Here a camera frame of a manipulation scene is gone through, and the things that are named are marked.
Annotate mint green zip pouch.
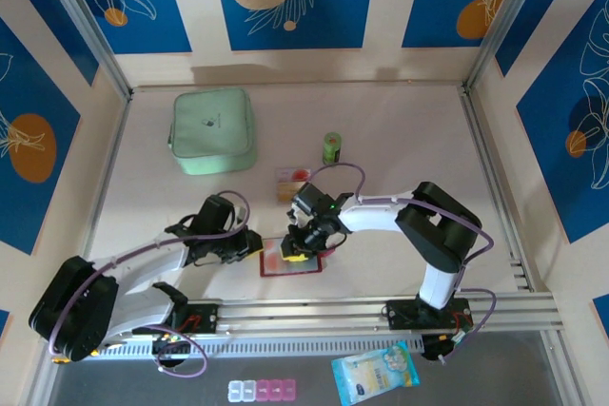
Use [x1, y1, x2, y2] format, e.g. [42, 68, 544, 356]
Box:
[166, 87, 260, 177]

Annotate red leather card holder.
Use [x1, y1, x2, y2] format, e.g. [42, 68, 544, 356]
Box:
[259, 237, 337, 279]

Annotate slotted grey cable duct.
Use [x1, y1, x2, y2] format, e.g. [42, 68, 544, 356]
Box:
[94, 335, 424, 360]

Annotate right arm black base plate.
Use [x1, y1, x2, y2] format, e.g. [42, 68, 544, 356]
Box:
[383, 299, 473, 331]

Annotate black connector block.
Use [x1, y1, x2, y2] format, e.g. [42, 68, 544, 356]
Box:
[151, 335, 192, 369]
[421, 333, 465, 363]

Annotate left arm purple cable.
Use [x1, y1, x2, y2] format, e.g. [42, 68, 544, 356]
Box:
[49, 190, 252, 377]

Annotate aluminium frame post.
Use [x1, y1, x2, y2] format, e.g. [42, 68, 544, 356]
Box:
[463, 0, 560, 93]
[35, 0, 133, 99]

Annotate aluminium mounting rail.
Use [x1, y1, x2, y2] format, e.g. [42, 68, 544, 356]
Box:
[40, 292, 565, 338]

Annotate blue snack packet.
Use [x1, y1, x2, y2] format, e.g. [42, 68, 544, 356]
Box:
[330, 339, 422, 406]

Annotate yellow black pliers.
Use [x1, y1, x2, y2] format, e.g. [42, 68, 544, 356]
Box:
[50, 350, 102, 364]

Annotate white pink pill organiser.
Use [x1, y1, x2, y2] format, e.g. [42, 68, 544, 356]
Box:
[227, 378, 298, 403]

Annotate aluminium table edge rail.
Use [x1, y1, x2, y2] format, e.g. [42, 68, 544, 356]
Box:
[460, 90, 537, 293]
[81, 91, 134, 262]

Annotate pink credit card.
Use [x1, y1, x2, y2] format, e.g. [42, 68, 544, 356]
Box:
[277, 166, 314, 184]

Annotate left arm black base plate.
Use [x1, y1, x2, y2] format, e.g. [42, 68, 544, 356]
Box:
[131, 301, 221, 336]

